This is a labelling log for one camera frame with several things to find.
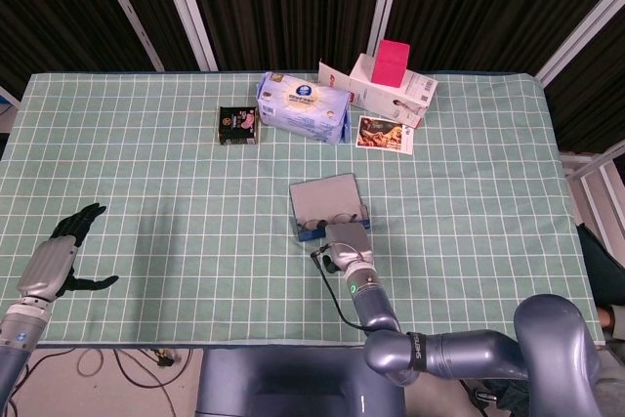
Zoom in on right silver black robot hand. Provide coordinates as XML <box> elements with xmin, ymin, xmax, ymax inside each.
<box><xmin>314</xmin><ymin>220</ymin><xmax>375</xmax><ymax>274</ymax></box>

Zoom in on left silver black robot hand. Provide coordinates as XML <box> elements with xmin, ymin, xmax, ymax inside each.
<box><xmin>18</xmin><ymin>202</ymin><xmax>120</xmax><ymax>304</ymax></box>

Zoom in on thin-framed eyeglasses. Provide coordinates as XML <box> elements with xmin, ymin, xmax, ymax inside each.
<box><xmin>297</xmin><ymin>211</ymin><xmax>357</xmax><ymax>233</ymax></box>

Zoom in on blue box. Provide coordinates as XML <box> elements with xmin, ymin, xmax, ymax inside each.
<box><xmin>288</xmin><ymin>172</ymin><xmax>372</xmax><ymax>242</ymax></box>

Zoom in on white and red carton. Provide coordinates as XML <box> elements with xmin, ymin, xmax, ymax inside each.
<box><xmin>317</xmin><ymin>53</ymin><xmax>438</xmax><ymax>130</ymax></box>

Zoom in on food photo card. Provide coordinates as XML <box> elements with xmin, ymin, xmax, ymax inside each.
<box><xmin>354</xmin><ymin>114</ymin><xmax>416</xmax><ymax>155</ymax></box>

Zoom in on light blue tissue pack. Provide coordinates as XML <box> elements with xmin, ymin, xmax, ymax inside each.
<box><xmin>255</xmin><ymin>70</ymin><xmax>353</xmax><ymax>145</ymax></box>

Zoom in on blue-grey robot torso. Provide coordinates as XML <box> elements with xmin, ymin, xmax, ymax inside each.
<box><xmin>194</xmin><ymin>346</ymin><xmax>406</xmax><ymax>417</ymax></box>

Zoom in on green white checked tablecloth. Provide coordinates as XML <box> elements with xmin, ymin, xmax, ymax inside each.
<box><xmin>0</xmin><ymin>69</ymin><xmax>609</xmax><ymax>348</ymax></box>

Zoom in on small black packet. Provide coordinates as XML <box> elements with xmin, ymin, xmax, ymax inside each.
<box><xmin>217</xmin><ymin>104</ymin><xmax>260</xmax><ymax>146</ymax></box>

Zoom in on pink rectangular block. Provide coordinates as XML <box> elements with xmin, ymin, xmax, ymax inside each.
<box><xmin>370</xmin><ymin>39</ymin><xmax>411</xmax><ymax>86</ymax></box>

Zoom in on seated person in dark clothes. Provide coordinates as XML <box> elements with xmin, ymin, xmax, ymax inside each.
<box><xmin>573</xmin><ymin>221</ymin><xmax>625</xmax><ymax>345</ymax></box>

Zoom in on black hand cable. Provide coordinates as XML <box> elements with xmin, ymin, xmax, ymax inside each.
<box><xmin>311</xmin><ymin>249</ymin><xmax>373</xmax><ymax>333</ymax></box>

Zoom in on black floor cable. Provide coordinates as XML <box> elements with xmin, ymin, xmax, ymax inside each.
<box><xmin>110</xmin><ymin>347</ymin><xmax>196</xmax><ymax>417</ymax></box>

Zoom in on aluminium frame rack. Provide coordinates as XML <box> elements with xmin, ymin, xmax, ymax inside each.
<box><xmin>559</xmin><ymin>141</ymin><xmax>625</xmax><ymax>216</ymax></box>

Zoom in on thin white frame post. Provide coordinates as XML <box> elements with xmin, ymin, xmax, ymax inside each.
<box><xmin>90</xmin><ymin>0</ymin><xmax>165</xmax><ymax>71</ymax></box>

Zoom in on wide double white frame post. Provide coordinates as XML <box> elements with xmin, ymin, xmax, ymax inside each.
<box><xmin>153</xmin><ymin>0</ymin><xmax>219</xmax><ymax>71</ymax></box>

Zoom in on white slanted frame post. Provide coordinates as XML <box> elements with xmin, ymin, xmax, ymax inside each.
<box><xmin>534</xmin><ymin>0</ymin><xmax>625</xmax><ymax>89</ymax></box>

